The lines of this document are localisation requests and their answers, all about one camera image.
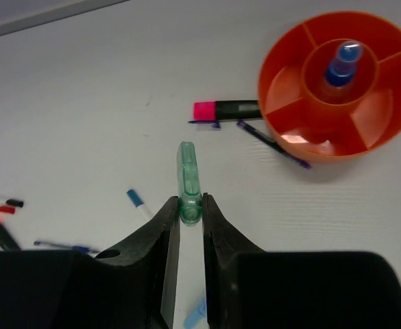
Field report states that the pink black highlighter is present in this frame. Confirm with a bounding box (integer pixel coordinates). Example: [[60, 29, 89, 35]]
[[193, 100, 262, 121]]

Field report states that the blue capped white marker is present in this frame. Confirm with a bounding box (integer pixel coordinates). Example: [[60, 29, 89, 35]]
[[126, 189, 154, 221]]

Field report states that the blue ballpoint pen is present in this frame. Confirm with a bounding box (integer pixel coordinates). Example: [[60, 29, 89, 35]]
[[188, 120, 221, 130]]

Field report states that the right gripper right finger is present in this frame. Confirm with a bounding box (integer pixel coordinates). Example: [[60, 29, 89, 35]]
[[202, 193, 264, 328]]

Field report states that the orange round compartment container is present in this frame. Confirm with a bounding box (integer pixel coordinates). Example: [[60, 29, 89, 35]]
[[258, 11, 401, 163]]

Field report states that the light blue translucent pen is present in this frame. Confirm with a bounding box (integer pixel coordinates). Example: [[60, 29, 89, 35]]
[[183, 298, 207, 329]]

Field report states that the red capped white marker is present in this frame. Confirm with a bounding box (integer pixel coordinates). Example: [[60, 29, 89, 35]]
[[0, 206, 16, 215]]

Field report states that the black capped white marker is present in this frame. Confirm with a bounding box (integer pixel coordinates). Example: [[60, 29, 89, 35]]
[[0, 195, 25, 208]]

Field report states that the dark blue pen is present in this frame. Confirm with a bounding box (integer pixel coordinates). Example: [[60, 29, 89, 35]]
[[324, 40, 363, 88]]

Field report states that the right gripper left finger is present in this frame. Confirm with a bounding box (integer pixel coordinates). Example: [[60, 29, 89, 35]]
[[96, 196, 180, 328]]

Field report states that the purple pen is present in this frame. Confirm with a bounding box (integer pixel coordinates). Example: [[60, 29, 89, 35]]
[[236, 120, 311, 169]]

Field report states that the green pen cap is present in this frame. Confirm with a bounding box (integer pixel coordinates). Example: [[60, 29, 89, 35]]
[[176, 141, 202, 227]]

